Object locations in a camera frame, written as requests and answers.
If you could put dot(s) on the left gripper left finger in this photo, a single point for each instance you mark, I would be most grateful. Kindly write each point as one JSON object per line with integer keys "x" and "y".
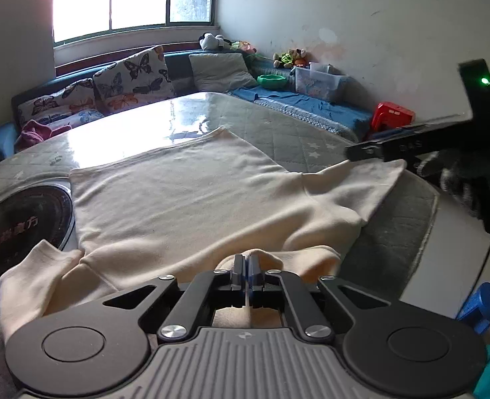
{"x": 237, "y": 273}

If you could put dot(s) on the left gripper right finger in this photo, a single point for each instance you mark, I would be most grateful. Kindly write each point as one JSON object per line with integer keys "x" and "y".
{"x": 255, "y": 276}

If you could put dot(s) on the cream sweatshirt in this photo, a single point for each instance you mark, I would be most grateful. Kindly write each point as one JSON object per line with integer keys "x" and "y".
{"x": 190, "y": 208}

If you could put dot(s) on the right hand knitted glove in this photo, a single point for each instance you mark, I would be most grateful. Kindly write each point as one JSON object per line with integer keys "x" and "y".
{"x": 465, "y": 179}

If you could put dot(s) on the red plastic stool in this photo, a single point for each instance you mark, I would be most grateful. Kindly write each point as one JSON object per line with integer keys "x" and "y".
{"x": 388, "y": 116}

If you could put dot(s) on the clear plastic storage box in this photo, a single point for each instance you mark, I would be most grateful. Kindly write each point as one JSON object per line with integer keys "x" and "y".
{"x": 320, "y": 85}

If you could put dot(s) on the blue plastic stool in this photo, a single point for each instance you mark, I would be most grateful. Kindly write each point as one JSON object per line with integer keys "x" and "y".
{"x": 476, "y": 310}

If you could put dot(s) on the green plastic bowl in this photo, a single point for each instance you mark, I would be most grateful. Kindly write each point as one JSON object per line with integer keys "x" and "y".
{"x": 272, "y": 82}

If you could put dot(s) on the grey plain cushion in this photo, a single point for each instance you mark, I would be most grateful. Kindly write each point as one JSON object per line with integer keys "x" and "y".
{"x": 220, "y": 72}

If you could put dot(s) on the colourful plush toys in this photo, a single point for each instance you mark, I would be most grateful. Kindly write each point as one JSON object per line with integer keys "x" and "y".
{"x": 292, "y": 58}

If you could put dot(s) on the butterfly cushion centre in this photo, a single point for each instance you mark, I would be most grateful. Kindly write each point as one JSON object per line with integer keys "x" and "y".
{"x": 140, "y": 79}

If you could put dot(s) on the butterfly cushion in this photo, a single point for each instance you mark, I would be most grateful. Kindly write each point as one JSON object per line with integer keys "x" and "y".
{"x": 140, "y": 79}
{"x": 73, "y": 105}

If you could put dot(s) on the black round induction cooktop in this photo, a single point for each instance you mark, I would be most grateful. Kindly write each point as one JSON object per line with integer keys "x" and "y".
{"x": 43, "y": 211}

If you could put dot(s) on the panda plush toy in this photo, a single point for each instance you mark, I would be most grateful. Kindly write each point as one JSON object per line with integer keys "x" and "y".
{"x": 212, "y": 43}

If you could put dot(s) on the butterfly cushion left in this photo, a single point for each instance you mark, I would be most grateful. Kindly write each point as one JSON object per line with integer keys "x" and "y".
{"x": 73, "y": 105}

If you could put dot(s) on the magenta garment on sofa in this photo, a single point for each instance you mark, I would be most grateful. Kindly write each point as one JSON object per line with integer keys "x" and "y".
{"x": 34, "y": 133}

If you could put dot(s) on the window with green frame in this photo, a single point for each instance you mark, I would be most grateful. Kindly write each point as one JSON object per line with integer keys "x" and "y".
{"x": 132, "y": 0}

